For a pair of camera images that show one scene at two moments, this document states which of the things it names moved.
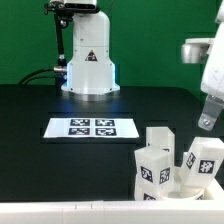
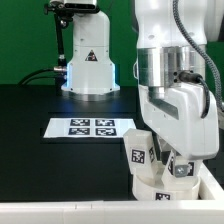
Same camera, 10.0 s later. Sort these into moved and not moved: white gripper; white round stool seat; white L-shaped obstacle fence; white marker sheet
Moved: white gripper
Not moved: white round stool seat; white L-shaped obstacle fence; white marker sheet
